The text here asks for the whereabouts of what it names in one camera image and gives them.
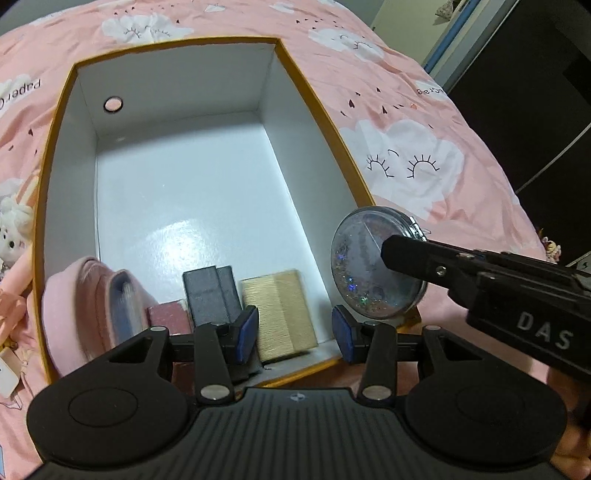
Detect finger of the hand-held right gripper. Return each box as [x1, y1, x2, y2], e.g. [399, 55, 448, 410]
[380, 234, 486, 297]

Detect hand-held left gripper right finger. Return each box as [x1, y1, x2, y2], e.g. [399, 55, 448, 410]
[331, 304, 484, 404]

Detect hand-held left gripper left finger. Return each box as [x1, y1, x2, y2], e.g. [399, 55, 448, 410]
[104, 305, 260, 408]

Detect tan small box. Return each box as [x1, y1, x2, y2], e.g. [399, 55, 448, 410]
[239, 269, 320, 364]

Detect dark grey small box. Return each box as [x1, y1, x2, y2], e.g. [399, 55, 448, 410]
[182, 265, 264, 384]

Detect round glitter mirror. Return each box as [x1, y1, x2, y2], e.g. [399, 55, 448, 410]
[329, 206, 433, 320]

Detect red glitter small box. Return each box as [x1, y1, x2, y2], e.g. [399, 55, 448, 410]
[147, 299, 194, 339]

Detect pink card case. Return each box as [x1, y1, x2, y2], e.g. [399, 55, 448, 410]
[107, 269, 160, 354]

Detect white cardboard box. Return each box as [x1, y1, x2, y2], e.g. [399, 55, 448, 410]
[31, 37, 424, 389]

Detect pink fabric pouch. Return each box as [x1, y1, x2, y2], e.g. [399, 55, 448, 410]
[43, 257, 139, 380]

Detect person's right hand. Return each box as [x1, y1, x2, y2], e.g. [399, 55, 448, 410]
[546, 367, 591, 480]

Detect small floral ornament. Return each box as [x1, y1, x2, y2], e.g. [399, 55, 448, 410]
[537, 226, 563, 263]

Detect pink cloud print blanket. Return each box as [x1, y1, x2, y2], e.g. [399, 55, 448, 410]
[0, 0, 591, 480]

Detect dark wardrobe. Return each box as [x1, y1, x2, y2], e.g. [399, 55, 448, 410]
[427, 0, 591, 271]

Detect pink garment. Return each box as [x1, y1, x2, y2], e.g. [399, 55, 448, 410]
[0, 256, 38, 354]

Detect cream door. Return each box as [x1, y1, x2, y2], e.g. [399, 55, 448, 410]
[370, 0, 462, 63]

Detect white paper tag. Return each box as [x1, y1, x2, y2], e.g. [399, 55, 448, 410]
[0, 351, 24, 398]

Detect hanging small bag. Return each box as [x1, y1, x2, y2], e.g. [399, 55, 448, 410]
[436, 0, 468, 22]

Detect white plush toy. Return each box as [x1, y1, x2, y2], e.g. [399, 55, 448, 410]
[0, 196, 36, 269]

